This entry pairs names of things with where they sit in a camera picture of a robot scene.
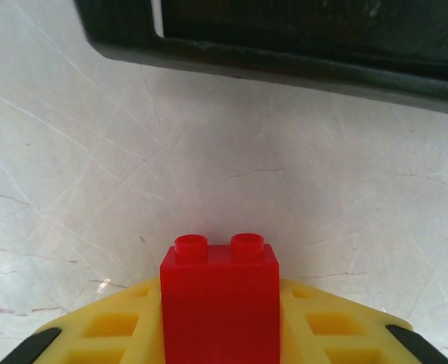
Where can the black plastic bin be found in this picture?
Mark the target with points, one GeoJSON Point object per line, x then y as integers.
{"type": "Point", "coordinates": [284, 22]}

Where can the tall red lego brick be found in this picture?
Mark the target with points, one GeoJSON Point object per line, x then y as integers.
{"type": "Point", "coordinates": [220, 303]}

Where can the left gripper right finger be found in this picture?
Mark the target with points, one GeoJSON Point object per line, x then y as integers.
{"type": "Point", "coordinates": [333, 330]}

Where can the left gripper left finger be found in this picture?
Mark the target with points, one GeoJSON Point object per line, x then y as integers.
{"type": "Point", "coordinates": [106, 330]}

